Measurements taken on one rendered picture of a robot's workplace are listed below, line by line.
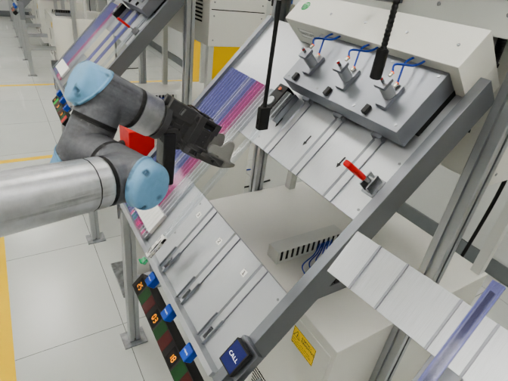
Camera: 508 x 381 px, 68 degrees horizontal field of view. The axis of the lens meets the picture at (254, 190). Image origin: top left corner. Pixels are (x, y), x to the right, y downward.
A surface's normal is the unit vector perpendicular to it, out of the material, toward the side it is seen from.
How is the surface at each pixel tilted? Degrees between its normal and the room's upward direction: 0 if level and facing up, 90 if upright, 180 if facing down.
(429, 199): 90
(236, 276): 48
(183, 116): 90
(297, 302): 90
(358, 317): 0
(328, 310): 0
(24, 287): 0
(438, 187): 90
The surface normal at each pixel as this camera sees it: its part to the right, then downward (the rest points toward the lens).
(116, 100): 0.62, 0.31
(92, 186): 0.81, -0.03
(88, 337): 0.12, -0.86
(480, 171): -0.85, 0.18
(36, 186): 0.72, -0.33
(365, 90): -0.54, -0.45
